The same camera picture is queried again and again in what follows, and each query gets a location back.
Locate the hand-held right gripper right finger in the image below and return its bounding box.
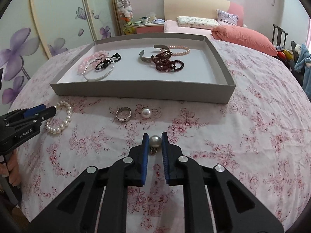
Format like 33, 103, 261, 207
162, 131, 285, 233

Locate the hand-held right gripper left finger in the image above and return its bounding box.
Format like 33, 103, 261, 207
27, 133, 149, 233

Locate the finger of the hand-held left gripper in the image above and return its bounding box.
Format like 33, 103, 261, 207
23, 104, 46, 117
36, 106, 57, 122

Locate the white pearl bracelet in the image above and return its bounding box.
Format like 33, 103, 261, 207
45, 101, 73, 135

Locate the grey pearl pendant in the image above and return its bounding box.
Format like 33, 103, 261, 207
149, 135, 162, 156

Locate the thin silver bangle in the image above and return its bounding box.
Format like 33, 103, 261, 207
83, 58, 115, 82

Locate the pink bead bracelet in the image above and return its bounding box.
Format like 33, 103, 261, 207
78, 50, 108, 73

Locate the grey cardboard tray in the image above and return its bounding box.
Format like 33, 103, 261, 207
49, 32, 237, 105

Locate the black bead bracelet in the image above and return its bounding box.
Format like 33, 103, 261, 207
95, 53, 122, 71

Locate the dark red bead strand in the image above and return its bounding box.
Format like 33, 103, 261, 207
151, 49, 184, 73

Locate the wide silver cuff bracelet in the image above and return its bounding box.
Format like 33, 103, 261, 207
139, 44, 170, 63

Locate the pink pearl bracelet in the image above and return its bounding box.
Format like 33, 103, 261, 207
168, 45, 190, 56

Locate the person's left hand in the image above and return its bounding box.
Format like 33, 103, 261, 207
0, 149, 20, 185

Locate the glass sliding door wardrobe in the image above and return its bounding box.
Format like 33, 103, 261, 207
0, 0, 122, 107

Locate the plush toy tower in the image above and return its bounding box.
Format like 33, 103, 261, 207
114, 0, 135, 36

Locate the pink nightstand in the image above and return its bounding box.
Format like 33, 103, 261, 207
132, 21, 166, 34

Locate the bed with pink sheet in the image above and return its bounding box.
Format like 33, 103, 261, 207
163, 19, 219, 33

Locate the cream patterned pillow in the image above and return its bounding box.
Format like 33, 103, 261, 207
176, 16, 220, 30

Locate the lilac pillow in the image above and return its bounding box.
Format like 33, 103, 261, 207
216, 9, 239, 26

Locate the cream and pink headboard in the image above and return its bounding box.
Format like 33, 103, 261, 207
163, 0, 245, 27

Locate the dark wooden chair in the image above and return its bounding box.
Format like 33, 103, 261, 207
272, 24, 288, 46

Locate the blue plush garment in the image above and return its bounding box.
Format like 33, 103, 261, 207
294, 43, 311, 73

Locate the silver ring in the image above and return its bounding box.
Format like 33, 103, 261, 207
115, 106, 132, 121

